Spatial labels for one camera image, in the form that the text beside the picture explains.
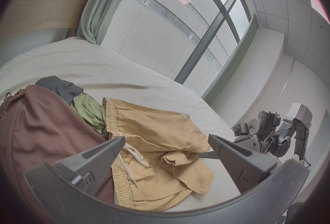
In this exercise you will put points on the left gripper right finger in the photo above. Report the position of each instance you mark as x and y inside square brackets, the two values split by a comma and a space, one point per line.
[239, 163]

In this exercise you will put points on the black garment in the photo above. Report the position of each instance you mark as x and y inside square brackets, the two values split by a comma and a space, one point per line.
[59, 87]

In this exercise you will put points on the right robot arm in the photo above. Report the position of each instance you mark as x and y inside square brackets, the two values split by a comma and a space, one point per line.
[299, 114]

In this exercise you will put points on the olive green garment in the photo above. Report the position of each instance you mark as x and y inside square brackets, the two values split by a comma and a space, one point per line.
[87, 112]

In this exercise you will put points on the tan shorts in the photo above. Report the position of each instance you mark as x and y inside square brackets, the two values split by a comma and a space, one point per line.
[154, 127]

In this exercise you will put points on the bed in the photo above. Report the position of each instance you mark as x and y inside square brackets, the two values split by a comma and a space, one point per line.
[129, 68]

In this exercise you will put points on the grey-green curtain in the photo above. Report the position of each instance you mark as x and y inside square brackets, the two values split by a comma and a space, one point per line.
[95, 16]

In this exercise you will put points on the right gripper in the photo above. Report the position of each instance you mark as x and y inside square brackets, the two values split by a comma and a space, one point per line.
[248, 144]

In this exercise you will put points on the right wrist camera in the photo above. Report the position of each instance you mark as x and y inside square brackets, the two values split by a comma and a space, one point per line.
[241, 129]

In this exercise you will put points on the brown shorts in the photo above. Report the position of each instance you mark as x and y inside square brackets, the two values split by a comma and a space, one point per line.
[38, 127]

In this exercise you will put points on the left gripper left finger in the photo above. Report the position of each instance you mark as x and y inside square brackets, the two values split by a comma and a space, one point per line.
[95, 161]

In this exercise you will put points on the window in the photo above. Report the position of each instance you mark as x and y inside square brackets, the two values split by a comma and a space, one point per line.
[211, 32]

